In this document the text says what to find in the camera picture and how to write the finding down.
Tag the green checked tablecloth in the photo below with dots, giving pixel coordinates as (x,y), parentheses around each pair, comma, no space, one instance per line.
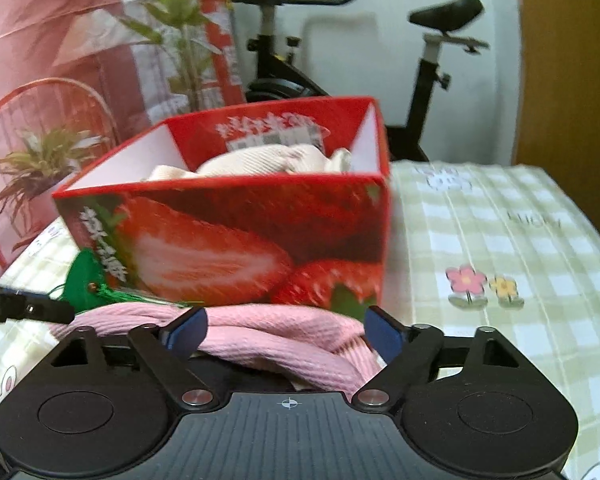
(480,240)

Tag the pink printed backdrop cloth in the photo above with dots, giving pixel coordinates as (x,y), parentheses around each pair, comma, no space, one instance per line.
(55,35)

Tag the black exercise bike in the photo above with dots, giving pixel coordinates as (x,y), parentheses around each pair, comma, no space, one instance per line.
(275,80)

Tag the green tasselled sachet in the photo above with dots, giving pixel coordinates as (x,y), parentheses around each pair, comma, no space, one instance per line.
(85,280)

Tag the brown wooden panel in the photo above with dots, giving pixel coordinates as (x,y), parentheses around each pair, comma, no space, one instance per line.
(565,85)

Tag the pink knitted cloth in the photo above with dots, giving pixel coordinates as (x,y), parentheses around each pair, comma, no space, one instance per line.
(280,330)

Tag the cream cloth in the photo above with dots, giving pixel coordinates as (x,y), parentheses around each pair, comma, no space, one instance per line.
(265,160)

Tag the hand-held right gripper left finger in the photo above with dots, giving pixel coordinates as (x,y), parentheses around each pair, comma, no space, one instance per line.
(187,332)

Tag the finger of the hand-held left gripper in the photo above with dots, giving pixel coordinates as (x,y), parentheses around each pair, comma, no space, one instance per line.
(30,307)

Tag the red strawberry print box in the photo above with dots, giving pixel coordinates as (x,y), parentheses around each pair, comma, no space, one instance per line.
(220,245)

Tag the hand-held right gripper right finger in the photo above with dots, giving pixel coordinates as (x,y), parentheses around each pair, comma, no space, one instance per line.
(382,335)

